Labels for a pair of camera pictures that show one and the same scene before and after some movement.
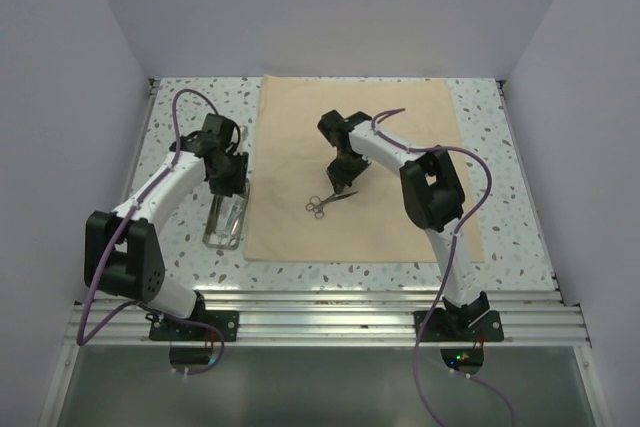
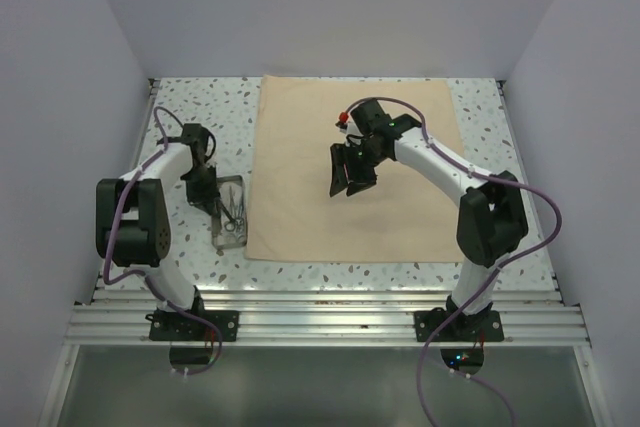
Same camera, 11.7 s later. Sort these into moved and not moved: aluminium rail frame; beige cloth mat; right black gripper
Moved: right black gripper
Not moved: beige cloth mat; aluminium rail frame
